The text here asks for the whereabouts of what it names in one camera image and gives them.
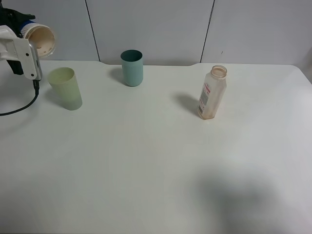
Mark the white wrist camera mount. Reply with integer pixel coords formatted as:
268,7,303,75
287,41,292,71
0,25,42,80

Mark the glass cup with blue sleeve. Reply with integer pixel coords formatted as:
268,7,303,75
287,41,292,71
20,20,56,58

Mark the teal plastic cup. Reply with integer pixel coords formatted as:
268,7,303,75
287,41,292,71
120,50,143,87

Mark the pale green plastic cup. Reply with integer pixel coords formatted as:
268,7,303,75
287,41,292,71
47,67,82,111

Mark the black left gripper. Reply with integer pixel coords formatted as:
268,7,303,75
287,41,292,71
0,7,37,76

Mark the clear plastic drink bottle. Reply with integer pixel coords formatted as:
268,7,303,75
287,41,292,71
197,65,227,120

